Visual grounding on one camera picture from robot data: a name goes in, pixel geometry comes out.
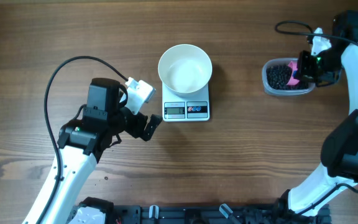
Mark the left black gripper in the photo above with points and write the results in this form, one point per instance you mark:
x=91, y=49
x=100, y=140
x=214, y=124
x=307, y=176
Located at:
x=137, y=130

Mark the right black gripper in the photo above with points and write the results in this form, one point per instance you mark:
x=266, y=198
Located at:
x=304, y=73

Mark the pink scoop blue handle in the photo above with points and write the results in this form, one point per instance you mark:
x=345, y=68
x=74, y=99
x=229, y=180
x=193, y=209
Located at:
x=293, y=81

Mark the white digital kitchen scale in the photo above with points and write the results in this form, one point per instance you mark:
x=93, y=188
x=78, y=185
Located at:
x=189, y=108

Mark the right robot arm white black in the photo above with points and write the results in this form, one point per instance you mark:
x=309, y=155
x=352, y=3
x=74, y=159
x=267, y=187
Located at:
x=338, y=170

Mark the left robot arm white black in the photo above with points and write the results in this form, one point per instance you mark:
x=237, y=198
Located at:
x=111, y=108

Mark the cream white bowl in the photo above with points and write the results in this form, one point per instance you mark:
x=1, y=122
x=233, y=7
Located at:
x=185, y=69

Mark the clear container of black beans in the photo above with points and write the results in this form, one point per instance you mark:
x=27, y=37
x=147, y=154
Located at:
x=275, y=76

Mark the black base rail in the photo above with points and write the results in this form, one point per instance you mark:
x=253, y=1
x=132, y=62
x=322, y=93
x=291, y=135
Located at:
x=185, y=215

